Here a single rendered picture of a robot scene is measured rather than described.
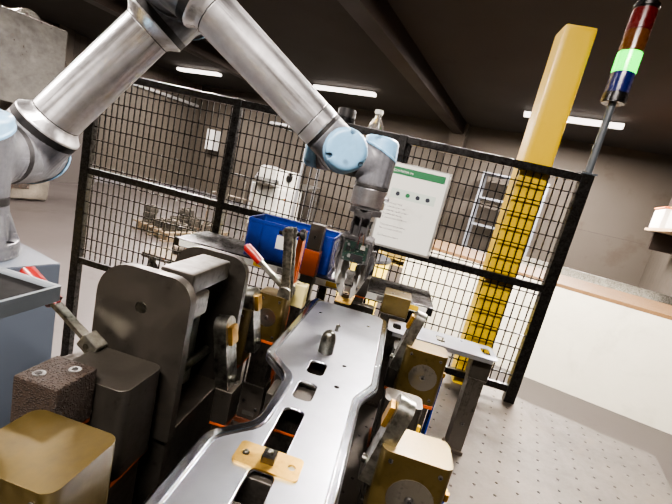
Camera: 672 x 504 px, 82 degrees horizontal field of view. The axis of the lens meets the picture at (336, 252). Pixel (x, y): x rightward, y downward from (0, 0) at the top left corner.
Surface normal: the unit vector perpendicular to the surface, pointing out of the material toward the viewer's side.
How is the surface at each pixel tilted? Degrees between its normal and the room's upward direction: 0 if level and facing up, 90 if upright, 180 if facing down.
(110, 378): 0
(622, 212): 90
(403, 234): 90
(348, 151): 90
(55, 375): 0
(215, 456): 0
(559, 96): 90
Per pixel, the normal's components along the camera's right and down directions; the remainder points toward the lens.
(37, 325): 0.86, 0.29
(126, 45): 0.34, 0.43
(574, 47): -0.18, 0.15
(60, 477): 0.23, -0.96
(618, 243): -0.45, 0.07
